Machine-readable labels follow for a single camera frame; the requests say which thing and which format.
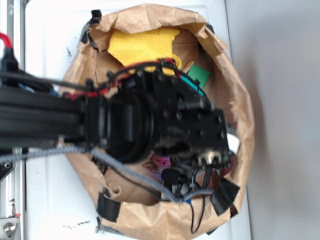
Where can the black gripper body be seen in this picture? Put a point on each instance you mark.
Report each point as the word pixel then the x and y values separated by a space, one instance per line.
pixel 192 131

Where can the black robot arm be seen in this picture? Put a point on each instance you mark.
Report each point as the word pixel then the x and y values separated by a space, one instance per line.
pixel 134 114

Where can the green rectangular block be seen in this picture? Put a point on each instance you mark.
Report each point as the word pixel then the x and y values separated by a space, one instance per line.
pixel 200 74

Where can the brown paper bag bin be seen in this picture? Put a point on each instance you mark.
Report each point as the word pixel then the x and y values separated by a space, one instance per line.
pixel 129 209

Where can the yellow cloth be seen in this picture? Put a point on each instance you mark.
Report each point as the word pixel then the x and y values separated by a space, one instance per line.
pixel 147 46

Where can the aluminium frame rail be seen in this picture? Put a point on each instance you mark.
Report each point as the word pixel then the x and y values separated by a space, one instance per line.
pixel 12 186

